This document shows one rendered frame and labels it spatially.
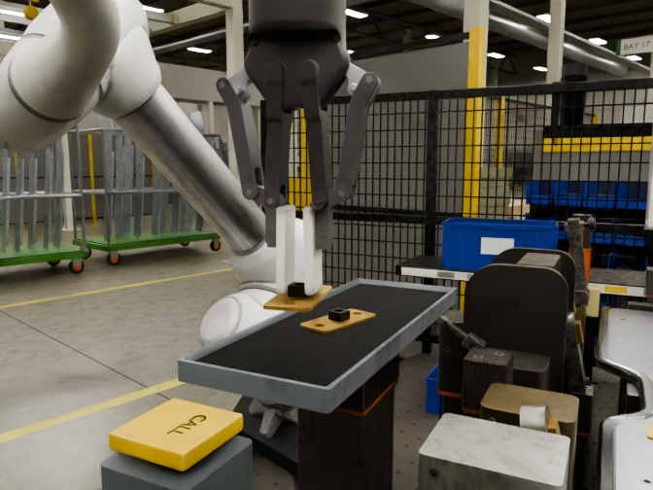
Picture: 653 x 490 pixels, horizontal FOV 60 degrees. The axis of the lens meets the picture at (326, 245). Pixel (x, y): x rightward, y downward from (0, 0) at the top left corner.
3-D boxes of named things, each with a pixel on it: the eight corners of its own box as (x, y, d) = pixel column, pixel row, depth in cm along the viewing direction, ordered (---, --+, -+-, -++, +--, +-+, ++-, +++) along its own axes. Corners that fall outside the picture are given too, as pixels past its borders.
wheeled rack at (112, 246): (109, 267, 728) (101, 127, 703) (73, 259, 793) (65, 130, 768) (225, 251, 869) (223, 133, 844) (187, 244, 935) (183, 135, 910)
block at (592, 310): (588, 454, 122) (600, 289, 117) (570, 451, 124) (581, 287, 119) (589, 447, 125) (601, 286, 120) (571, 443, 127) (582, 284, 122)
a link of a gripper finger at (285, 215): (285, 207, 44) (276, 206, 45) (284, 294, 45) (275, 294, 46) (295, 204, 47) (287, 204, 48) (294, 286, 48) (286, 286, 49)
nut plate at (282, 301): (308, 312, 42) (308, 297, 42) (260, 309, 43) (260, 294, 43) (333, 289, 51) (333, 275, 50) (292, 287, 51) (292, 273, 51)
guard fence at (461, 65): (481, 405, 313) (497, 27, 285) (468, 413, 303) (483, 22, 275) (310, 351, 404) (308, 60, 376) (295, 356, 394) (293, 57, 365)
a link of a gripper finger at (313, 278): (312, 204, 47) (321, 204, 47) (314, 287, 48) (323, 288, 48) (302, 207, 44) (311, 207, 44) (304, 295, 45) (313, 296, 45)
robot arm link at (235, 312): (240, 404, 124) (170, 356, 111) (268, 332, 134) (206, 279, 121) (297, 407, 114) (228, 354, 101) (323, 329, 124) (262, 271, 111)
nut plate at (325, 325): (326, 334, 54) (326, 322, 54) (297, 327, 57) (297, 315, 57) (377, 316, 61) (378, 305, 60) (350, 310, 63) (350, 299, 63)
